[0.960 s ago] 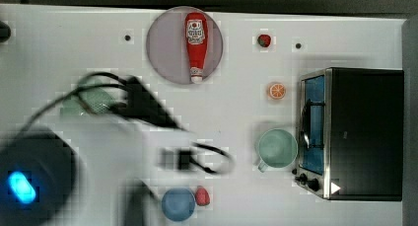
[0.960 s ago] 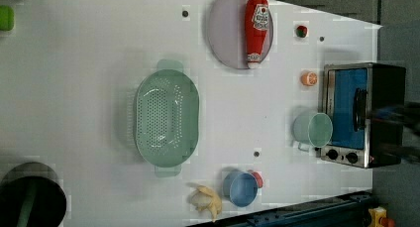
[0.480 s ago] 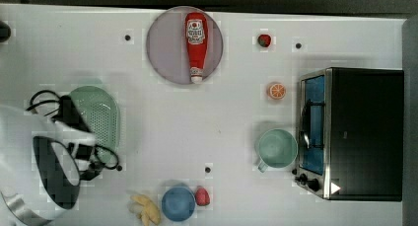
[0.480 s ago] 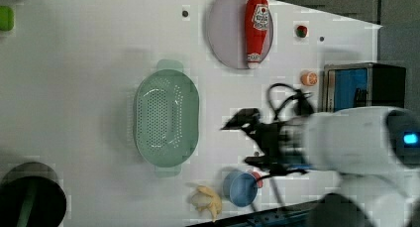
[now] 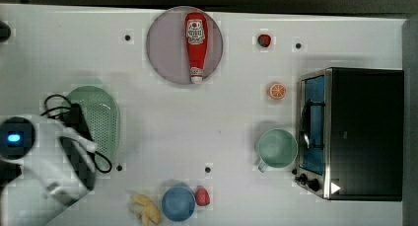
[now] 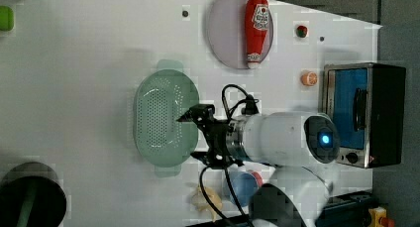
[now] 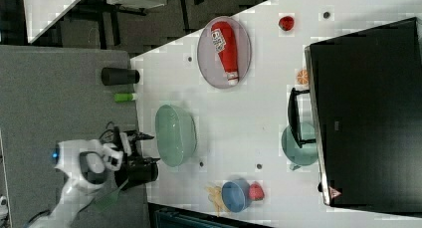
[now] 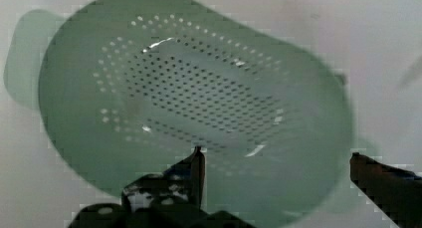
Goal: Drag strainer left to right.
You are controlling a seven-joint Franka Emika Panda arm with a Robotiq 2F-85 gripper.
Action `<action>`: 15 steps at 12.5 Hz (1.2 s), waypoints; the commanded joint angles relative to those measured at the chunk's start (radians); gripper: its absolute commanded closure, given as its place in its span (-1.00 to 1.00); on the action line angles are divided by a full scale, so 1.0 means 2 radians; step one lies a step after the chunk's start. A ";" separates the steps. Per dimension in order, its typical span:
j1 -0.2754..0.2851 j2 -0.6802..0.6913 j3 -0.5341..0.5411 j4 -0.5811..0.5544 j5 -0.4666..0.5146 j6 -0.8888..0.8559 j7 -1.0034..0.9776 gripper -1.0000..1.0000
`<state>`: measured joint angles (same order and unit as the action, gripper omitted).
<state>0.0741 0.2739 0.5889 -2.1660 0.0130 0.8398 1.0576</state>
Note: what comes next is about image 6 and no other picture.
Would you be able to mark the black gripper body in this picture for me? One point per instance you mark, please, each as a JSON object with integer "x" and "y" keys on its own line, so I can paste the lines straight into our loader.
{"x": 215, "y": 132}

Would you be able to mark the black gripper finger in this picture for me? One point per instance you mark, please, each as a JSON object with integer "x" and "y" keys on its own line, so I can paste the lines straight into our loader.
{"x": 198, "y": 113}
{"x": 209, "y": 159}

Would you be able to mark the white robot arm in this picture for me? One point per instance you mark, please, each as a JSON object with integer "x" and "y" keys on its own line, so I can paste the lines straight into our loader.
{"x": 300, "y": 146}

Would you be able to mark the red green toy fruit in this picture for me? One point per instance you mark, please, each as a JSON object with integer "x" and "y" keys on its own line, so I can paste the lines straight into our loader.
{"x": 301, "y": 31}

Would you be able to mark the green block toy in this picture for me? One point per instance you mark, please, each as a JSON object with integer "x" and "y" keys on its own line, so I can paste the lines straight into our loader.
{"x": 6, "y": 19}

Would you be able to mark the orange slice toy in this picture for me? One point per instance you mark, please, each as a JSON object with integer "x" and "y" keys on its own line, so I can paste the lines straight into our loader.
{"x": 309, "y": 78}

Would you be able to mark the mint green strainer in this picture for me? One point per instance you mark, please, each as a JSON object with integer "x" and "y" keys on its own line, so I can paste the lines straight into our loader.
{"x": 160, "y": 100}

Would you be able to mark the blue cup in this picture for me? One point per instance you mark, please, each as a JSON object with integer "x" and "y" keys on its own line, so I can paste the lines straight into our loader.
{"x": 244, "y": 183}

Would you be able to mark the beige toy figure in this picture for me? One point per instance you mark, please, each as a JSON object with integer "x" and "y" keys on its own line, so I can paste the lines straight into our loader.
{"x": 200, "y": 199}

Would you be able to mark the black round pot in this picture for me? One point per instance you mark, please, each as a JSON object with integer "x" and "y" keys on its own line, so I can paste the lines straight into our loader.
{"x": 31, "y": 197}

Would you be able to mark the yellow red emergency button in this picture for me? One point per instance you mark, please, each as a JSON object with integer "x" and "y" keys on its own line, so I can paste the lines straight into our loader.
{"x": 379, "y": 218}

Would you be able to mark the grey round plate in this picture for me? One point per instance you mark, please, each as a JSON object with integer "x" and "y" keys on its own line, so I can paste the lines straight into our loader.
{"x": 225, "y": 31}

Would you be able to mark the red plush ketchup bottle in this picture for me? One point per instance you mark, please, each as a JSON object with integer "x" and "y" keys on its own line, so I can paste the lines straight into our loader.
{"x": 256, "y": 27}

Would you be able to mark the silver toaster oven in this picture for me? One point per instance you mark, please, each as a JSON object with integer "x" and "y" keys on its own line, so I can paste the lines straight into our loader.
{"x": 366, "y": 103}

